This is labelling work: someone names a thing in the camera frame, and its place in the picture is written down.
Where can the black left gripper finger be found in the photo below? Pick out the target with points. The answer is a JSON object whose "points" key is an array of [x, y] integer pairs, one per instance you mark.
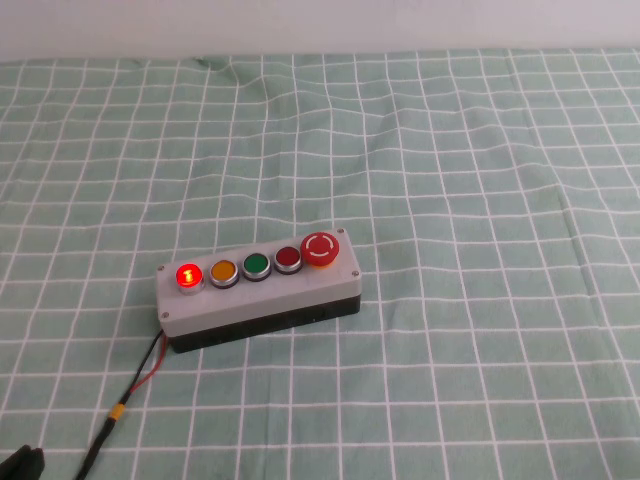
{"points": [[37, 465], [15, 465]]}

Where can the lit red indicator button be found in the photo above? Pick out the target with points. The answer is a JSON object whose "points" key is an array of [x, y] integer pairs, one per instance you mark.
{"points": [[188, 276]]}

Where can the yellow push button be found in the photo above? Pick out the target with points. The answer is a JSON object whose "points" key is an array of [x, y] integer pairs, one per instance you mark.
{"points": [[223, 271]]}

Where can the grey black button box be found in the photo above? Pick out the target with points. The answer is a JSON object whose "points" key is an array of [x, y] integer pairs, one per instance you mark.
{"points": [[280, 295]]}

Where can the green push button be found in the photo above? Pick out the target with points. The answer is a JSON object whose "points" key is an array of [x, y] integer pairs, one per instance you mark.
{"points": [[256, 264]]}

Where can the dark red push button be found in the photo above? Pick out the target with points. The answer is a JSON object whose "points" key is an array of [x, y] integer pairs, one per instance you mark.
{"points": [[287, 257]]}

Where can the red mushroom emergency stop button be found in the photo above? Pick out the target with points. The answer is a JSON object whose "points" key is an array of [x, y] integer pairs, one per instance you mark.
{"points": [[320, 246]]}

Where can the green white grid tablecloth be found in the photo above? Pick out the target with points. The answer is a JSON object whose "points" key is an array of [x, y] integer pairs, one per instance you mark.
{"points": [[450, 200]]}

